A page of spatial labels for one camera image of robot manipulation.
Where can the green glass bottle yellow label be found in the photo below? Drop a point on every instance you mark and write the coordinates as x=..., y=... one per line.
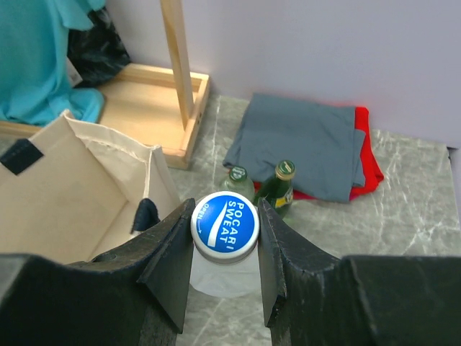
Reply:
x=277, y=190

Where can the wooden rack base tray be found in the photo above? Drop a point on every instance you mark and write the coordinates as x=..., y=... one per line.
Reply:
x=141, y=102

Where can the wooden rack post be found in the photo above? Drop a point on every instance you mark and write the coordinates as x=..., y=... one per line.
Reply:
x=173, y=17

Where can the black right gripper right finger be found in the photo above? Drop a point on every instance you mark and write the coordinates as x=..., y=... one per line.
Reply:
x=313, y=298

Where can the clear bottle blue cap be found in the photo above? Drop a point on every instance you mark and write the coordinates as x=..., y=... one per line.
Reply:
x=225, y=231

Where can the clear bottle green cap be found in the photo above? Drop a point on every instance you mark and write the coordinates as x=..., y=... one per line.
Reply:
x=237, y=180

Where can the beige canvas tote bag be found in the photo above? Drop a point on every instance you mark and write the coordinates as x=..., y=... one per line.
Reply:
x=70, y=192

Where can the red folded garment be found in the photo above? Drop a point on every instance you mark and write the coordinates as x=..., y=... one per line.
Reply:
x=367, y=162

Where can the turquoise t-shirt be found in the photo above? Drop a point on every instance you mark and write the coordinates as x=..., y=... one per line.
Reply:
x=35, y=87

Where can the dark patterned shirt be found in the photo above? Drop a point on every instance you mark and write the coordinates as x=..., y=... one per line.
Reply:
x=97, y=54

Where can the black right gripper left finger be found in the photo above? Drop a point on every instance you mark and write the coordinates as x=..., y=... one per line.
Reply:
x=134, y=294

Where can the grey folded garment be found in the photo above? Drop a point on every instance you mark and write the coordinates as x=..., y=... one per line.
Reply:
x=299, y=144

